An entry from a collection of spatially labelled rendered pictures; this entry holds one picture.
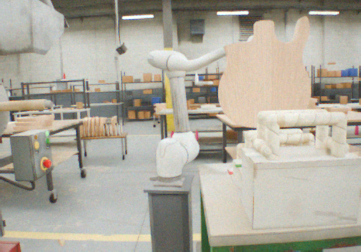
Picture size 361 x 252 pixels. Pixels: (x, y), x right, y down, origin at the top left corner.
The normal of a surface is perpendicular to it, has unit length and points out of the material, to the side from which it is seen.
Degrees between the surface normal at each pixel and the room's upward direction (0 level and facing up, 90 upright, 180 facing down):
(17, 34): 90
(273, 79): 92
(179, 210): 90
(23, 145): 90
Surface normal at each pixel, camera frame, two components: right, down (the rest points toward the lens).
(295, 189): -0.06, 0.11
